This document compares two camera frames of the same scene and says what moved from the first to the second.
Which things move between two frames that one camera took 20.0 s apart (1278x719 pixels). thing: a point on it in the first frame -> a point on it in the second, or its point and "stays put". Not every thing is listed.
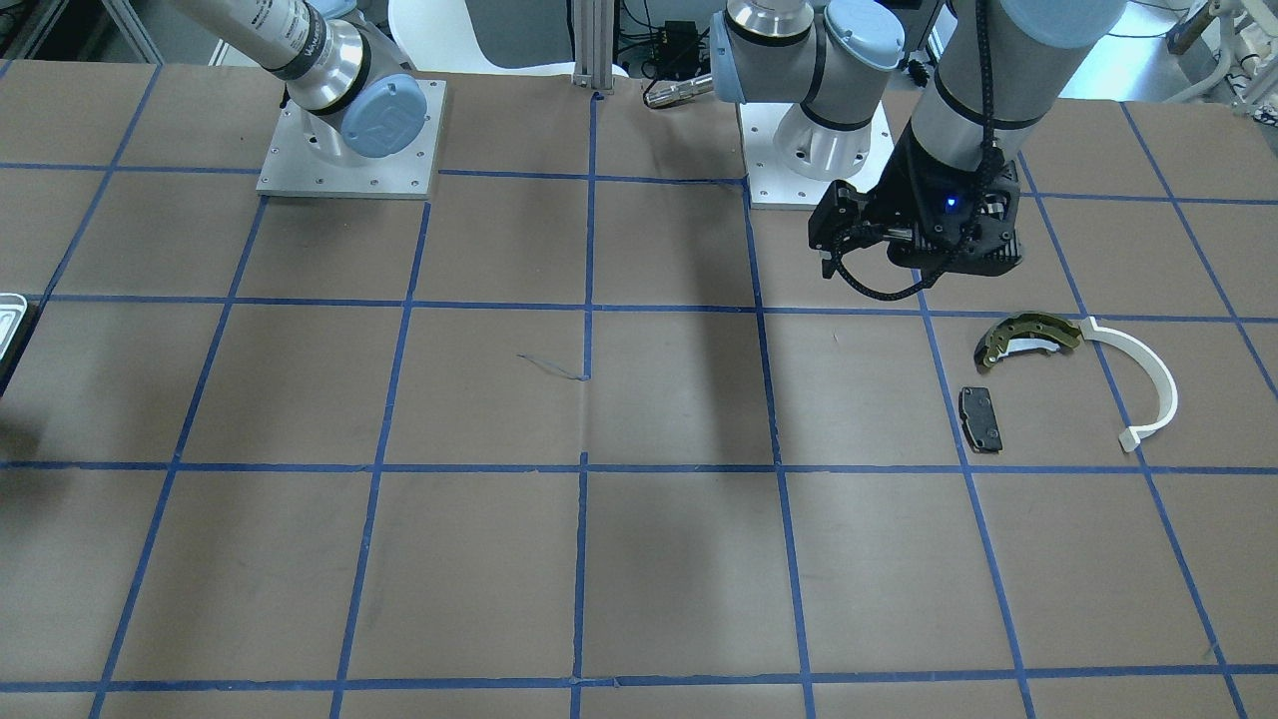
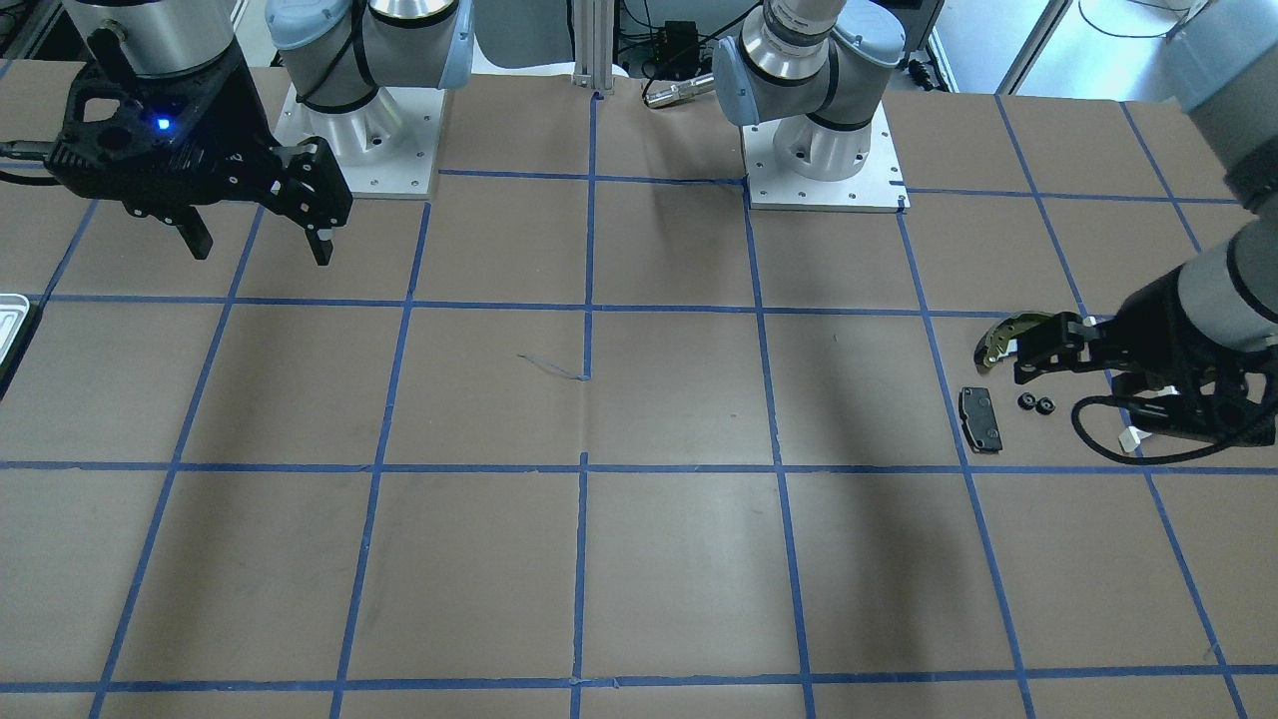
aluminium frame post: (594, 27) stays put
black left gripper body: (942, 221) -> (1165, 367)
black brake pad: (978, 419) stays put
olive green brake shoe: (1025, 332) stays put
